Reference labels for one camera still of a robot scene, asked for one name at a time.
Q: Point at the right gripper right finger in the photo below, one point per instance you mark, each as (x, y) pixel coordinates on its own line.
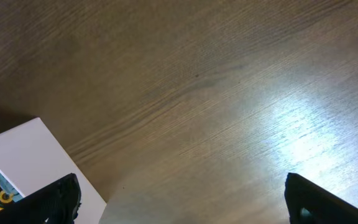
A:
(309, 203)

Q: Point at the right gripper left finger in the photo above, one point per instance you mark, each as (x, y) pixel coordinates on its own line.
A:
(56, 203)

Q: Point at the pink cardboard box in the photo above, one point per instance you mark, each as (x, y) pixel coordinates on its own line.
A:
(31, 158)

